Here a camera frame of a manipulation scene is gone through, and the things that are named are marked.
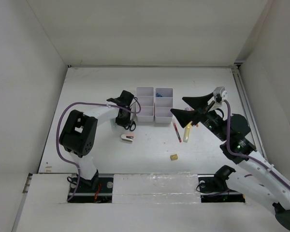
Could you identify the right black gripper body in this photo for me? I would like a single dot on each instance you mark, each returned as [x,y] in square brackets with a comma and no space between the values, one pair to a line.
[213,122]

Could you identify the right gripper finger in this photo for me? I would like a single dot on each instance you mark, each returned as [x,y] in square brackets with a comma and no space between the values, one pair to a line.
[198,102]
[185,117]

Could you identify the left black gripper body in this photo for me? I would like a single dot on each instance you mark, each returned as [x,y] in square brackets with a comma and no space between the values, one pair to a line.
[123,120]

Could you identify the yellow highlighter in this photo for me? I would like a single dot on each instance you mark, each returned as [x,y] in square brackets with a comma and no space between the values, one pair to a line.
[186,133]

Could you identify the black handled scissors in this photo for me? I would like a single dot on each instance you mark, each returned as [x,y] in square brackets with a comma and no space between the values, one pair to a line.
[131,126]

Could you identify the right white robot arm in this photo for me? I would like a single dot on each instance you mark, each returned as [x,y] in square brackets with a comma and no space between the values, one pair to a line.
[268,187]

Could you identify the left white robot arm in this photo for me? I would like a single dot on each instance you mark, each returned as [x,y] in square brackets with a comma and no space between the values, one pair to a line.
[77,128]

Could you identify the left white organizer box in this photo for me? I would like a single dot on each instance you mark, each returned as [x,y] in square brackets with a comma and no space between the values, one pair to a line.
[145,97]

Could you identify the white organizer box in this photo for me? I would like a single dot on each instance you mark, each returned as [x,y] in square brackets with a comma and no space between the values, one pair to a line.
[163,105]
[145,97]

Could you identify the red pen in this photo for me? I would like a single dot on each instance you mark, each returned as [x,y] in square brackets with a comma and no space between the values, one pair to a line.
[176,130]

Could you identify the right white organizer box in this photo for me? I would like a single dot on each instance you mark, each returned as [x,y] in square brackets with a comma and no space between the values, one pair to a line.
[163,105]

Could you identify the pink white mini stapler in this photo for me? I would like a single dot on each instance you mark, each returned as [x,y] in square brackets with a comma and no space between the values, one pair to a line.
[127,137]

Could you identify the small tan eraser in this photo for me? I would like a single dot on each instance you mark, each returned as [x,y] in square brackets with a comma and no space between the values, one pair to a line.
[174,157]

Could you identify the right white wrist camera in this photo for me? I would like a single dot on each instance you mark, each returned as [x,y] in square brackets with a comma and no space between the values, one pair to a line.
[219,95]

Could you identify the aluminium side rail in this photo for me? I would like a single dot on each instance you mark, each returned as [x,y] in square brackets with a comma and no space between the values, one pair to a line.
[255,135]

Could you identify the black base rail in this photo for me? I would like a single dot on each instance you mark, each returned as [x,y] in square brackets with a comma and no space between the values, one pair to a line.
[182,188]

